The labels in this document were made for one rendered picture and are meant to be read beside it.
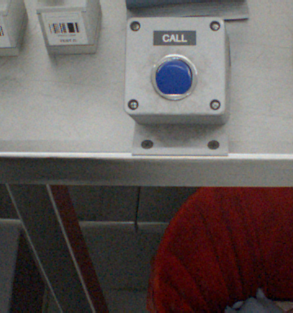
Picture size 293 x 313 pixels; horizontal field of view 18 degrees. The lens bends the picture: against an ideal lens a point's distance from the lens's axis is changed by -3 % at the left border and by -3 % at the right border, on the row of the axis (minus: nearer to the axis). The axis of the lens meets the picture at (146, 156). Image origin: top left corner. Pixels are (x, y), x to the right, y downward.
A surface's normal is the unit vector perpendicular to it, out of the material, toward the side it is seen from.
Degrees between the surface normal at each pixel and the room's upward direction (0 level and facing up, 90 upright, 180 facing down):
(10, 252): 4
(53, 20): 90
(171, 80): 60
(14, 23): 90
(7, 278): 4
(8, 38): 90
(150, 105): 30
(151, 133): 0
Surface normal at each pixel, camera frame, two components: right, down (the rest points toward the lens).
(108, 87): -0.11, -0.58
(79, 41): -0.09, 0.81
